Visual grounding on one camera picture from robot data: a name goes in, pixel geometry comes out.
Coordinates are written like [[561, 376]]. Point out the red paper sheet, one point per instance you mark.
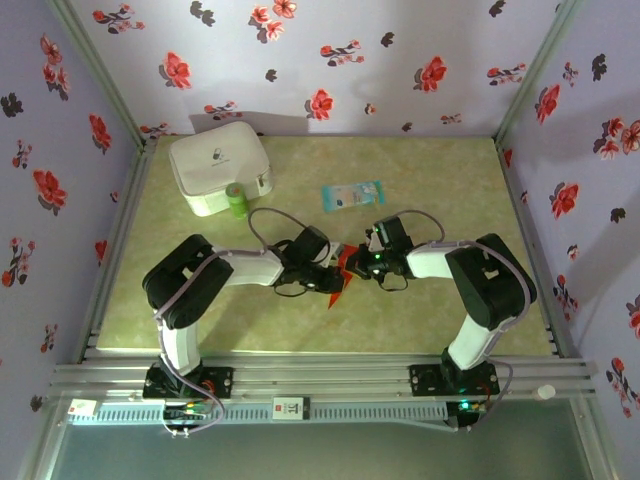
[[336, 300]]

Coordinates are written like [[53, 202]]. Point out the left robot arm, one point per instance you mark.
[[185, 280]]

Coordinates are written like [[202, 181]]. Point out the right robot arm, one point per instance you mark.
[[490, 280]]

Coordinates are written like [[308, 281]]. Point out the blue wipes packet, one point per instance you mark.
[[352, 196]]

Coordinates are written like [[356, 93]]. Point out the green bottle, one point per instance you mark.
[[237, 200]]

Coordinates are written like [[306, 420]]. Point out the white zip pouch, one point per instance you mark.
[[215, 155]]

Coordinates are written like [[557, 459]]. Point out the red white label tag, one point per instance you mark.
[[291, 408]]

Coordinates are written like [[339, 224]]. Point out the black controller board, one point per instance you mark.
[[465, 407], [180, 414]]

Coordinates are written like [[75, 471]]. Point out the white round cap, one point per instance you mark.
[[546, 392]]

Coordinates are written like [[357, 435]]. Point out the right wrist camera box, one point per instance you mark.
[[375, 240]]

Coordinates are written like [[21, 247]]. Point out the long aluminium rail beam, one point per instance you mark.
[[320, 372]]

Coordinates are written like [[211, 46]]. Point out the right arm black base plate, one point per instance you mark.
[[425, 380]]

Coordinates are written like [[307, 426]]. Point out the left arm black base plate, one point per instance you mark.
[[220, 382]]

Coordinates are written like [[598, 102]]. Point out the aluminium corner post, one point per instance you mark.
[[538, 70], [100, 70]]

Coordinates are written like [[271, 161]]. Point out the aluminium frame leg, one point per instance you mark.
[[598, 450], [41, 447]]

